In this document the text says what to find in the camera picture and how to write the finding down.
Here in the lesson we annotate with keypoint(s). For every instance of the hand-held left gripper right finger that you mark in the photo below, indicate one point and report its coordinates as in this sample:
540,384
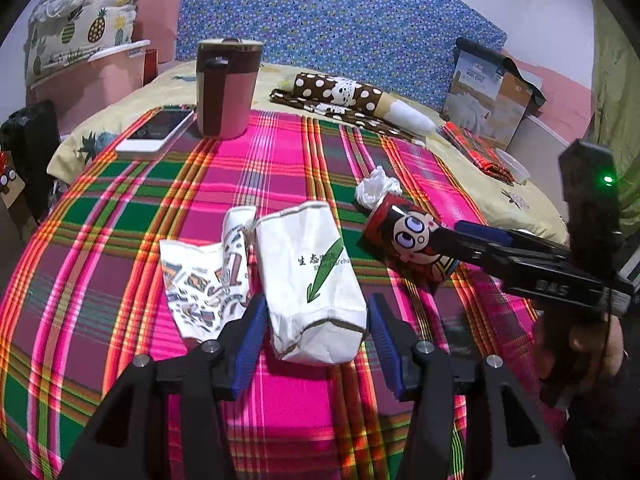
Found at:
387,355

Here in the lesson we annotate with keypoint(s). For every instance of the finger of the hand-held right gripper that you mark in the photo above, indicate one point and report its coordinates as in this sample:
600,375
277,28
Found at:
470,260
495,235

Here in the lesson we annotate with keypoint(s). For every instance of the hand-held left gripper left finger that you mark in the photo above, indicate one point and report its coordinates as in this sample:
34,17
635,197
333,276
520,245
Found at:
247,350

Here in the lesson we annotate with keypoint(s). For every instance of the red cartoon face can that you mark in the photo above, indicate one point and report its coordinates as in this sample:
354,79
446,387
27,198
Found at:
400,230

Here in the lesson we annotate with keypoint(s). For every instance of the white paper bag green print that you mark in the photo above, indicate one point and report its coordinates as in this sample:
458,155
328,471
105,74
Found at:
310,280

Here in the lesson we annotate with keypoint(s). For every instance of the person's right forearm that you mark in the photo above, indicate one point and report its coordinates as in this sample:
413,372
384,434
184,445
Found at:
610,425

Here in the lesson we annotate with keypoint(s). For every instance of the person's right hand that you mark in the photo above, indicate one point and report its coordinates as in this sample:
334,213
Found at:
595,350

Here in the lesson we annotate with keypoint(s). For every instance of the yellow pineapple print sheet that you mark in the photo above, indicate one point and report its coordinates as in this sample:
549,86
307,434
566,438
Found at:
525,210

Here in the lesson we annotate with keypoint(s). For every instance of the white bowl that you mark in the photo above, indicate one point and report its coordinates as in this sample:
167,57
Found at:
515,167

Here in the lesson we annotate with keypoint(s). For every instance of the crumpled printed paper bag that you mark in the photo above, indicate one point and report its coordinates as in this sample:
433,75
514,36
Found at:
200,280

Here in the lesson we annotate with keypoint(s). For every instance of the red plaid folded cloth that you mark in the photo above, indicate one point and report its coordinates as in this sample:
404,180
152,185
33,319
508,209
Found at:
477,150

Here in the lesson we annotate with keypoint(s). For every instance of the white panel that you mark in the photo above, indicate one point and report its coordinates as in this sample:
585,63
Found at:
545,137

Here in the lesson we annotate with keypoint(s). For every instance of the crumpled white tissue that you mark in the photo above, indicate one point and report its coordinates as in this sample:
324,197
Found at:
377,187

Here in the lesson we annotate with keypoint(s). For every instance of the cardboard quilt packaging box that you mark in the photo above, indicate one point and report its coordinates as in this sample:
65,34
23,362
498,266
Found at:
480,100

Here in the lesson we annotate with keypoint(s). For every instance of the pink plaid cloth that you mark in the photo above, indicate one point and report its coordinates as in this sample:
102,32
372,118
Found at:
125,260

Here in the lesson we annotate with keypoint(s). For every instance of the green curtain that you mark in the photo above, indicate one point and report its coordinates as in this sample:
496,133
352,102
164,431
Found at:
615,85

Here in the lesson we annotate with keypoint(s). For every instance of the brown polka dot cloth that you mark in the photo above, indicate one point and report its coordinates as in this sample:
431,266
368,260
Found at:
330,95

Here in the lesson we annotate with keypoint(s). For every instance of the white smartphone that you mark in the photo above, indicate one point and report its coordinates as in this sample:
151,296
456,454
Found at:
157,127

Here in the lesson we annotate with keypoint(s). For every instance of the pink tumbler with brown lid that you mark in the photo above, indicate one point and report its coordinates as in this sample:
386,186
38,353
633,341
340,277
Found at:
230,90

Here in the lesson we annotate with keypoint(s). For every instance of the blue floral mattress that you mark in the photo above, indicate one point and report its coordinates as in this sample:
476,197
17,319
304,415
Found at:
325,15

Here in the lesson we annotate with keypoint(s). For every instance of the red white tag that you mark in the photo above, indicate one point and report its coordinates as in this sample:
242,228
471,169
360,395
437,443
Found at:
9,180

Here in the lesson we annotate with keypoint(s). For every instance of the dark red box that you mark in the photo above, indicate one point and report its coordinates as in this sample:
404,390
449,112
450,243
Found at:
150,67

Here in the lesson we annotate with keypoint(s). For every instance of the pink storage box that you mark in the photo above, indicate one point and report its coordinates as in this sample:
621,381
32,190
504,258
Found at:
90,90

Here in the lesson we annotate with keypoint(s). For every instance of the pineapple print quilt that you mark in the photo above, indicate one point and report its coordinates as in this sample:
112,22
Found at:
85,25

